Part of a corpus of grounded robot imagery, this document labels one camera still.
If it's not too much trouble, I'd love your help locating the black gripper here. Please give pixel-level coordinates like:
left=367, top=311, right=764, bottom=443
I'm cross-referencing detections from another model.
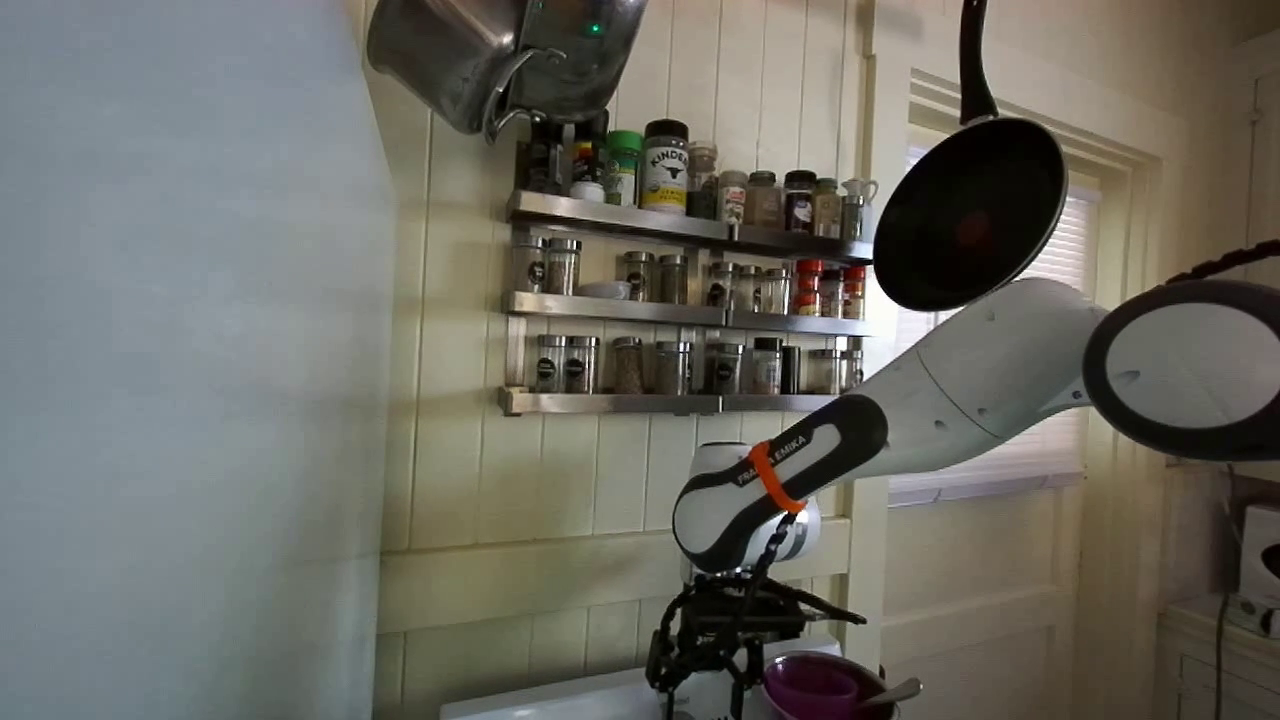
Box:
left=647, top=612, right=786, bottom=720

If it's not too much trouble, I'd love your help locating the purple plastic bowl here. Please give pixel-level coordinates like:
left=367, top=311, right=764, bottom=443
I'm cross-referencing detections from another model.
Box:
left=760, top=650, right=886, bottom=720

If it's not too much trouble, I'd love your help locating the metal bowl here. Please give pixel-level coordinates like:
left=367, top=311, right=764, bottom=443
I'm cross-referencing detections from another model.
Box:
left=757, top=654, right=895, bottom=720

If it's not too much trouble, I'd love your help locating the metal spice shelf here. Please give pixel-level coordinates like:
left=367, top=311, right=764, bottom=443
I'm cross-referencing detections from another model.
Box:
left=494, top=292, right=874, bottom=341
left=502, top=188, right=874, bottom=265
left=491, top=386, right=885, bottom=420

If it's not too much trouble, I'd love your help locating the red cap spice jar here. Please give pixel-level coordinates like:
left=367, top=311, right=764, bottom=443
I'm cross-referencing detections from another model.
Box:
left=840, top=260, right=872, bottom=319
left=790, top=258, right=829, bottom=319

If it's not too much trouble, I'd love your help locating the black label spice jar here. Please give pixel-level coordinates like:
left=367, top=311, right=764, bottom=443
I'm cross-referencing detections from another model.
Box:
left=780, top=167, right=821, bottom=240

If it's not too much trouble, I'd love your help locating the green cap spice bottle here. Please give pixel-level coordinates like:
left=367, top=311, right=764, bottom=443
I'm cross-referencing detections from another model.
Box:
left=600, top=127, right=647, bottom=213

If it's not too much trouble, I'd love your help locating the small white label bottle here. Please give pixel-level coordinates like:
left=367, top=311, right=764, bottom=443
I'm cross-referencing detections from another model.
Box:
left=568, top=137, right=610, bottom=207

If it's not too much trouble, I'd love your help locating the dark spice bottle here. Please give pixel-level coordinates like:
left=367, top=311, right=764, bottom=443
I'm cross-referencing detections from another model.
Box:
left=516, top=120, right=570, bottom=195

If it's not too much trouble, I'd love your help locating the hanging steel bowl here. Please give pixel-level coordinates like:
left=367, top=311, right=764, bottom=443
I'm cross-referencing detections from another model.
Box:
left=502, top=0, right=652, bottom=120

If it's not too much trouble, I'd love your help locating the white gas stove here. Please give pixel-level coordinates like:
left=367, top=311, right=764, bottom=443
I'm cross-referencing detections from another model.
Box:
left=436, top=655, right=775, bottom=720

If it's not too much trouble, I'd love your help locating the white door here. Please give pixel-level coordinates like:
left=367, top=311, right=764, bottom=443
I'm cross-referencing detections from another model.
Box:
left=878, top=66, right=1176, bottom=720

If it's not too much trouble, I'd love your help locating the white cabinet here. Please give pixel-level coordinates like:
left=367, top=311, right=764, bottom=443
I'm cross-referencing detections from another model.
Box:
left=1156, top=597, right=1280, bottom=720

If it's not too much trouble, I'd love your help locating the large black lid jar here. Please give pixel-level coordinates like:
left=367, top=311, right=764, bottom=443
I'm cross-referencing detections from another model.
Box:
left=640, top=118, right=697, bottom=217

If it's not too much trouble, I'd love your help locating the hanging black frying pan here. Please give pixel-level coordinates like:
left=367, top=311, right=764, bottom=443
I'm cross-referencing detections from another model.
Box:
left=872, top=0, right=1072, bottom=318

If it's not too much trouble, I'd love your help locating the white box device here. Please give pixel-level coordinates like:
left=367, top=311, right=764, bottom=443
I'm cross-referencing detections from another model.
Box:
left=1230, top=502, right=1280, bottom=641

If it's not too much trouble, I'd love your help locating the white window blind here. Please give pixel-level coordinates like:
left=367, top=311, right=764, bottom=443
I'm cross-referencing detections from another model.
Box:
left=886, top=146, right=1113, bottom=503

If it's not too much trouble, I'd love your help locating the white refrigerator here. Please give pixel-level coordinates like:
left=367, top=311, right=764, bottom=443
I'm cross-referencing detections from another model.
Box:
left=0, top=0, right=404, bottom=720

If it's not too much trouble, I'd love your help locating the hanging steel pot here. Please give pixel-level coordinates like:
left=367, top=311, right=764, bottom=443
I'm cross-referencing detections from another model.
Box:
left=363, top=0, right=537, bottom=137

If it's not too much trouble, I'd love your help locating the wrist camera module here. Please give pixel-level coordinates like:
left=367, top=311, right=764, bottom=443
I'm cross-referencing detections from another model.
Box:
left=682, top=574, right=872, bottom=634

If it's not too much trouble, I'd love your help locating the grey metal handle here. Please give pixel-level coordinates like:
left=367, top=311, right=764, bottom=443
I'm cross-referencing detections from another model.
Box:
left=857, top=678, right=929, bottom=712

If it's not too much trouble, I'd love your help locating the orange cable strap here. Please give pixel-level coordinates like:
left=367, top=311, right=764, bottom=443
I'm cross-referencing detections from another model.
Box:
left=743, top=442, right=807, bottom=520

